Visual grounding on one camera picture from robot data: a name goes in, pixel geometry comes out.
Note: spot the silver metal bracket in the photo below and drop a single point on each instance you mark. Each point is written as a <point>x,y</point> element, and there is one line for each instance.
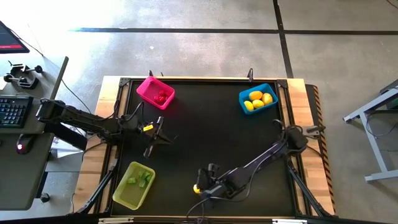
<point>289,221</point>
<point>115,220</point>

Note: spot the grey metal stand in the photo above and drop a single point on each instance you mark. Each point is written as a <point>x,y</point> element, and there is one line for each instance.
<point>367,108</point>

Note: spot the black desk caster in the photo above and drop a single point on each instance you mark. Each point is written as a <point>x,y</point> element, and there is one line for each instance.
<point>45,198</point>

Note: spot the black computer keyboard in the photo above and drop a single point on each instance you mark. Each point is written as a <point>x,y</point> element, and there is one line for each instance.
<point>14,112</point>

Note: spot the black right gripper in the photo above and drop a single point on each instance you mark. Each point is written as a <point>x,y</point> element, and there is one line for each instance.
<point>216,186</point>

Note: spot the yellow-green plastic basket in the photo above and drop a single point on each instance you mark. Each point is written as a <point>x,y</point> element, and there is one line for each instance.
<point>130,196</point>

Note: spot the pink plastic basket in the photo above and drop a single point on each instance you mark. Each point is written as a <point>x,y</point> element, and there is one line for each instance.
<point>149,88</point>

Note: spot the yellow lemon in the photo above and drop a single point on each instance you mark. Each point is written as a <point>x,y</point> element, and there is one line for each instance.
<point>248,105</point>
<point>196,188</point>
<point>258,104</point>
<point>255,95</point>
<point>267,98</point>

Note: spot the black computer mouse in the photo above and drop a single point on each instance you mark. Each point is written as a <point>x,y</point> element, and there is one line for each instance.
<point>25,144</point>

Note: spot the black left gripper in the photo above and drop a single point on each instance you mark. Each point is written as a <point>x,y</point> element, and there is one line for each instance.
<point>146,132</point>

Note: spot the grey office desk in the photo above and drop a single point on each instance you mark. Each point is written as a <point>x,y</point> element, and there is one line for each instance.
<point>18,180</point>

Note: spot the black computer monitor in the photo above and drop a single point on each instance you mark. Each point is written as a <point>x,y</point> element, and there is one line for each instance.
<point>11,40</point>

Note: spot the blue plastic basket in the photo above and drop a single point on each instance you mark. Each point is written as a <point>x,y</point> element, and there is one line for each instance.
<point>269,88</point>

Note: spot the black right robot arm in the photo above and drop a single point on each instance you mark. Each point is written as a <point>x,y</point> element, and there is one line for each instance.
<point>264,158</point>

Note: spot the yellow gripper tag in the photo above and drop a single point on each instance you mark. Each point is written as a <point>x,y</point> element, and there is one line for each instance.
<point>148,127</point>

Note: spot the black aluminium table frame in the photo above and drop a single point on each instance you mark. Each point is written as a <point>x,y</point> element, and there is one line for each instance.
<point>202,80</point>

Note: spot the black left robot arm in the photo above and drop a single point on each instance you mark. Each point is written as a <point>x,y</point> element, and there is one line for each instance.
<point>87,121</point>

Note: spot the black table clamp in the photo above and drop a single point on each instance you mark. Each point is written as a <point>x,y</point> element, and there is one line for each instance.
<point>17,68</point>
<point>26,83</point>

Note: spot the black diagonal strut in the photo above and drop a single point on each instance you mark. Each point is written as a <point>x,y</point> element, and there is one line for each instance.
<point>306,191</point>
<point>98,189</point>

